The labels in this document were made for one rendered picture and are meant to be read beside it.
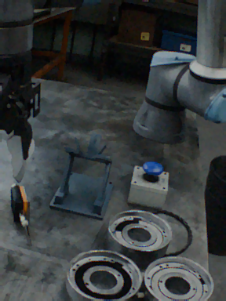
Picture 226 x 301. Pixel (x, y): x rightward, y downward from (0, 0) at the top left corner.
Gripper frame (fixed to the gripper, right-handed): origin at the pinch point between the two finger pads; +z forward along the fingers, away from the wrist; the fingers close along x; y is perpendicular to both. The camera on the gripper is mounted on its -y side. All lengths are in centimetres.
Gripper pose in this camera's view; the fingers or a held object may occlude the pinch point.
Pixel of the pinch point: (4, 174)
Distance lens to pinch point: 62.6
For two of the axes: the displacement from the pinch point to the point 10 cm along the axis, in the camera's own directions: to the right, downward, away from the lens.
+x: -9.7, -1.9, 1.7
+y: 2.4, -4.6, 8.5
